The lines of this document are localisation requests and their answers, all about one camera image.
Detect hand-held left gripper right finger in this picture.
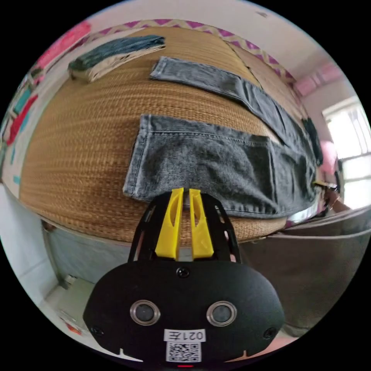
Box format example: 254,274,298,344
189,189,215,260

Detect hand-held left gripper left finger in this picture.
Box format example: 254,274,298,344
155,187,185,260

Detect gray jeans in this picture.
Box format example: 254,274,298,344
123,56,324,218

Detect person's right hand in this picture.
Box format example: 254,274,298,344
327,191,353,214

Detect dark green garment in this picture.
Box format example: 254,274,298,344
301,117,324,166

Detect window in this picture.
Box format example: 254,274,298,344
322,95,369,210

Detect bed with woven mat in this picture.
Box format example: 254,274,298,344
18,19,323,245

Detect pile of clothes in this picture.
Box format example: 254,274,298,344
68,34,167,83

